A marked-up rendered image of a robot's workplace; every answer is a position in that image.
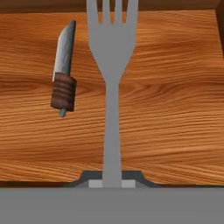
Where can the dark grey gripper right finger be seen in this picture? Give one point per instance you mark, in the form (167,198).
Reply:
(131,178)

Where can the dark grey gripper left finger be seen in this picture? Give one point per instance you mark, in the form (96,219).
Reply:
(92,178)

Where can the grey metal fork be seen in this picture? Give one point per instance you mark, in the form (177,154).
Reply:
(112,58)

